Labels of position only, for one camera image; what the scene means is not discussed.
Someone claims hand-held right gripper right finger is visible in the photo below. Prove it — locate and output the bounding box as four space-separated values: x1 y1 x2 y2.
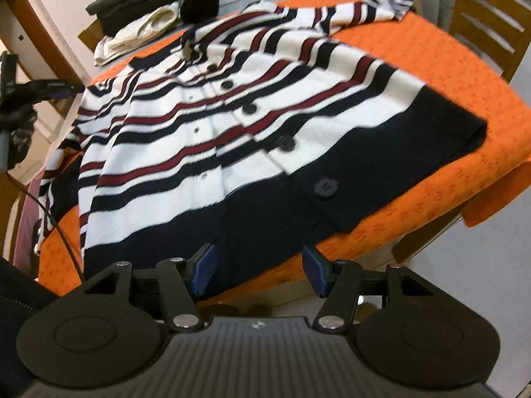
303 245 440 333

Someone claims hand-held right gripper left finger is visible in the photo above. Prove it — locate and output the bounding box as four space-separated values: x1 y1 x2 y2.
83 242 216 333

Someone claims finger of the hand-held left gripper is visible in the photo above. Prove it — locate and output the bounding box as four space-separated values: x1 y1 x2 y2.
21 78 86 101

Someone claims striped knit sweater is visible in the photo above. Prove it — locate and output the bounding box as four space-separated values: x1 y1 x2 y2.
33 0 488 297

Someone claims person's left hand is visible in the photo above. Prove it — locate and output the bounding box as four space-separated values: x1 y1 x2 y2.
9 112 38 165

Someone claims black folded garment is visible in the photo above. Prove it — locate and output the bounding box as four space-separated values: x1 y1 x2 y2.
97 0 180 37

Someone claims white quilted jacket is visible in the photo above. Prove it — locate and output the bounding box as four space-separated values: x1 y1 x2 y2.
94 2 182 67

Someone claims pink fabric basket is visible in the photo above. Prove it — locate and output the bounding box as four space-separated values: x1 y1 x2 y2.
12 182 45 276

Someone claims black rolled garment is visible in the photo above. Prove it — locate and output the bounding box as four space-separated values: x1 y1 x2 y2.
179 0 220 24

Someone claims orange patterned mat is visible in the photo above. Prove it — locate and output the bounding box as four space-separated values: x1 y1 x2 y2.
37 0 531 295

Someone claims wooden door frame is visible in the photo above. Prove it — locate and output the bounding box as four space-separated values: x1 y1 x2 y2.
0 0 93 84

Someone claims black cable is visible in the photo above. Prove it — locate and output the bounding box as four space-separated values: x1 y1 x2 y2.
4 169 86 278

